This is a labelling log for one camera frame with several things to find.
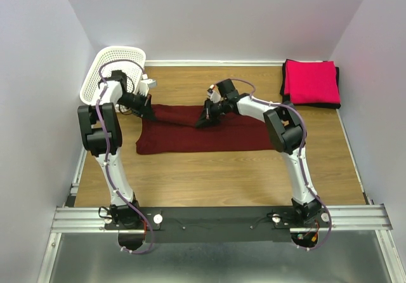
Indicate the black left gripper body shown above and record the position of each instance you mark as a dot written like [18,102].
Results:
[135,102]

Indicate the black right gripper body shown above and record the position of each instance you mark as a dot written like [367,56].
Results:
[217,109]

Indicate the maroon t shirt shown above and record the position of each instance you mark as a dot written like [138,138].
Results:
[174,131]

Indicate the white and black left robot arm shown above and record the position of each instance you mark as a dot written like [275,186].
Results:
[102,136]

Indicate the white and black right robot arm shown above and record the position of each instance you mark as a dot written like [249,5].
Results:
[287,133]

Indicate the white plastic laundry basket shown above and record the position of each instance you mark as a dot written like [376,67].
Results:
[128,59]

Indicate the folded black t shirt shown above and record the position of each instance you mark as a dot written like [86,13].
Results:
[285,99]

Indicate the folded pink t shirt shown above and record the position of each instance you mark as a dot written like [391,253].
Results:
[314,81]

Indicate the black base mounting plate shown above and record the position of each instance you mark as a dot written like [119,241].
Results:
[175,225]

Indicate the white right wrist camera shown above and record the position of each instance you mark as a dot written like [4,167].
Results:
[213,95]

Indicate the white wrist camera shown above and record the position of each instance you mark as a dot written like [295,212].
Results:
[213,95]
[145,84]

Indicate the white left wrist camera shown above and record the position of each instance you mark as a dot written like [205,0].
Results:
[145,84]

